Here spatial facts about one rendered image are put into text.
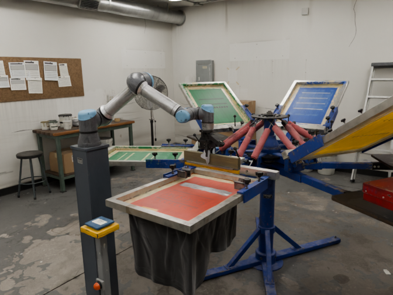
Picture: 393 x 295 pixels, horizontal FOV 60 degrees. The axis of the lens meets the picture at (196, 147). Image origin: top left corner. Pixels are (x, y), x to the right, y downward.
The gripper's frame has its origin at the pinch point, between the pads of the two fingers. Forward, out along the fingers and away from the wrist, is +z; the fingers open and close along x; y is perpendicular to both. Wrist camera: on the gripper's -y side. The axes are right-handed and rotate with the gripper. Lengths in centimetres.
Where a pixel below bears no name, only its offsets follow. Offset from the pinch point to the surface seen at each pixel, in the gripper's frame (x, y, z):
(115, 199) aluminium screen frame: 57, 24, 12
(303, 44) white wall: -413, 92, -99
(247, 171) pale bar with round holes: -23.7, -13.1, 10.3
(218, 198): 16.8, -16.6, 15.6
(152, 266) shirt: 50, 5, 49
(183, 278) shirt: 49, -16, 49
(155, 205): 44.1, 6.7, 15.8
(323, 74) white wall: -413, 56, -50
